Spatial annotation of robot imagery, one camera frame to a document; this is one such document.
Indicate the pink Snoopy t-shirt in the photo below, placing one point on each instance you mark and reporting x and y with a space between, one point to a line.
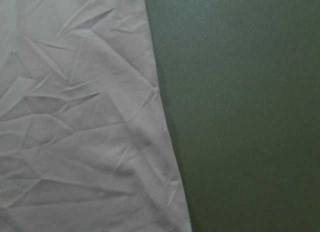
84 143

